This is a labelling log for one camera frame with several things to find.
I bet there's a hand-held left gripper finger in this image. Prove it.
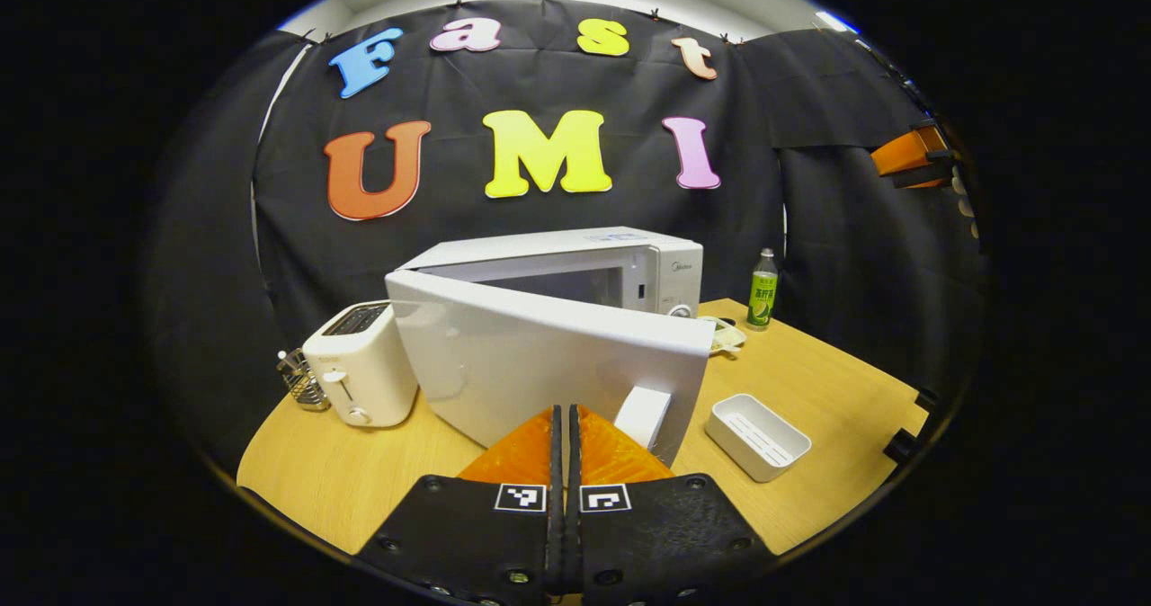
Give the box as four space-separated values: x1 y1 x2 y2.
567 405 776 606
355 405 567 606

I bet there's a white microwave oven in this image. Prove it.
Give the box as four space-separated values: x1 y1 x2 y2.
385 226 718 468

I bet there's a green label bottle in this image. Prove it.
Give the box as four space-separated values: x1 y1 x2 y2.
746 248 780 332

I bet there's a white rectangular dish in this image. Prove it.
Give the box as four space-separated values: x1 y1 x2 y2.
704 394 813 484

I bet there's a white toaster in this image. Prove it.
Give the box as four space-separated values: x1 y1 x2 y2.
301 300 420 429

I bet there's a white divided condiment dish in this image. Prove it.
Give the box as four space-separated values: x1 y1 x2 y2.
697 316 748 357

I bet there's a black backdrop cloth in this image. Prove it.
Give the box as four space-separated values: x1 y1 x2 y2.
148 0 990 472

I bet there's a metal wire basket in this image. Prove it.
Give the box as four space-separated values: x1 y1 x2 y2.
276 348 330 412

